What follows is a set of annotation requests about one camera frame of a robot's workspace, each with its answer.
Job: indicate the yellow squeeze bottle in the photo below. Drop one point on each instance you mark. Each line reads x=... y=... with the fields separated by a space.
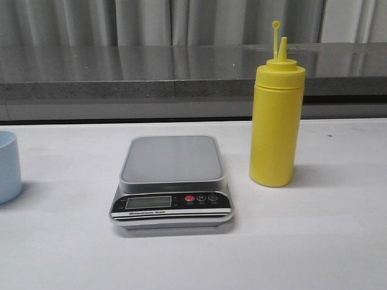
x=277 y=104

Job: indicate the light blue plastic cup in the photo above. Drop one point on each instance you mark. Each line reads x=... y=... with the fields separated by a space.
x=11 y=182

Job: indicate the silver digital kitchen scale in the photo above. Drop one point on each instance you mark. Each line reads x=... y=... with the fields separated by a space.
x=176 y=181

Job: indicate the grey stone counter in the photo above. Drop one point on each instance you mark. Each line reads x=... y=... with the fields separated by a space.
x=139 y=84

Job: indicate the grey curtain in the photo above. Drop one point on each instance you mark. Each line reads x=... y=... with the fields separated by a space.
x=186 y=23

